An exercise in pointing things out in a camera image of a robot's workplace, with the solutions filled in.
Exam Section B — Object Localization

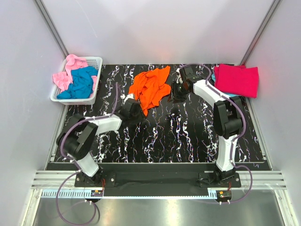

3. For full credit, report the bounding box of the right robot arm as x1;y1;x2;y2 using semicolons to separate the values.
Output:
168;65;246;187

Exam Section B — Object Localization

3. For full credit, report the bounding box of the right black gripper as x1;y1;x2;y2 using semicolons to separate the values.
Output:
167;81;190;104

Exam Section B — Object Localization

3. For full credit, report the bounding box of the folded light blue t shirt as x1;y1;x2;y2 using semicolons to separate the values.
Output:
211;73;238;97

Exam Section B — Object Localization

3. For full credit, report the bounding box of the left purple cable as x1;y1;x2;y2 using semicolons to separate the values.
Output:
55;81;122;225

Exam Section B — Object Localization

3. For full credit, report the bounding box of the orange t shirt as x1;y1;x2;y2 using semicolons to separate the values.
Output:
129;66;171;116

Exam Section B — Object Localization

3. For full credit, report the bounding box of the folded magenta t shirt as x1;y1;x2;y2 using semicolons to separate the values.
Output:
214;64;259;98

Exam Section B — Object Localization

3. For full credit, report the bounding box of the white plastic basket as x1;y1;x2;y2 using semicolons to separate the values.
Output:
50;54;103;105

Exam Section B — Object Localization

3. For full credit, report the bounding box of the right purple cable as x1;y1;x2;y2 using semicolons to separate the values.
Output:
180;63;253;205

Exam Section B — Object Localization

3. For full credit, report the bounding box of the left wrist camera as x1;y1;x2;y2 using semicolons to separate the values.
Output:
120;93;135;102

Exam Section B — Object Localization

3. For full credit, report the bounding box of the aluminium front rail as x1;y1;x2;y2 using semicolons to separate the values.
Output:
32;170;286;190

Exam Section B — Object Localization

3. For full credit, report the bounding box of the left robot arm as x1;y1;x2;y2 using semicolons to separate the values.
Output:
56;97;145;186

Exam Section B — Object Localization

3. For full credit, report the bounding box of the pink t shirt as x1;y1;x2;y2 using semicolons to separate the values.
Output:
52;54;88;92

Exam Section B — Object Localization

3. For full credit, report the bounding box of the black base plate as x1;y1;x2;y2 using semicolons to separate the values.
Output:
75;163;241;198

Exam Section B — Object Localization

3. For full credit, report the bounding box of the purple cable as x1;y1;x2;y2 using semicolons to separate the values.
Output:
180;63;253;205
55;81;122;225

